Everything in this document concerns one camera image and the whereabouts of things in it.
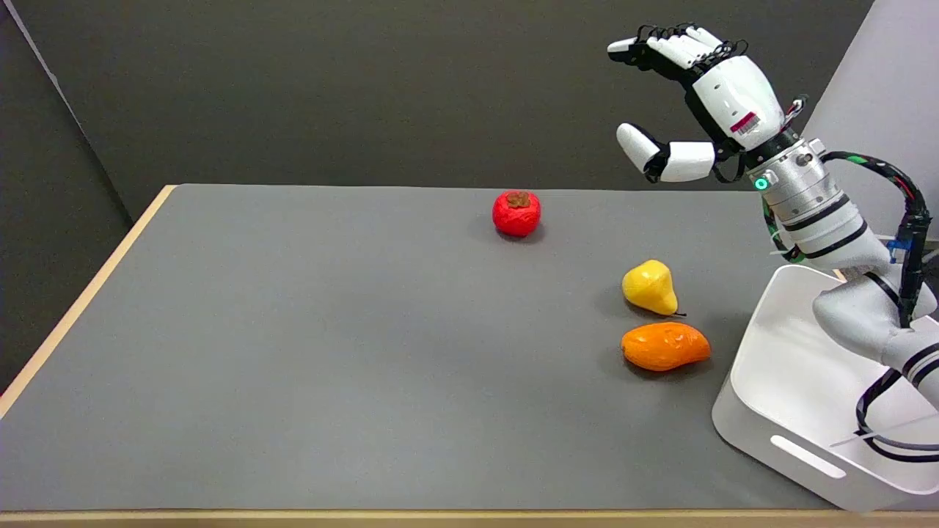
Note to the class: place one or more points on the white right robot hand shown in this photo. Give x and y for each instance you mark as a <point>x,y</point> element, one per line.
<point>733,99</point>

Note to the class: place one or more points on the red tomato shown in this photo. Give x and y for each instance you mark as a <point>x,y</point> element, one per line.
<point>516,213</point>

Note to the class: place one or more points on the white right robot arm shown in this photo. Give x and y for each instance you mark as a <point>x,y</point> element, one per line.
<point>843,242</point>

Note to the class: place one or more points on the yellow pear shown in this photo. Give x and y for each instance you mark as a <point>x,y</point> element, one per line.
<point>649,287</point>

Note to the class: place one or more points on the orange mango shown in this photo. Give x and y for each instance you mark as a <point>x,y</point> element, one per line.
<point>665,346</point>

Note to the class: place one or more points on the white plastic bin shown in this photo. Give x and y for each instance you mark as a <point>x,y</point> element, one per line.
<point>792,396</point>

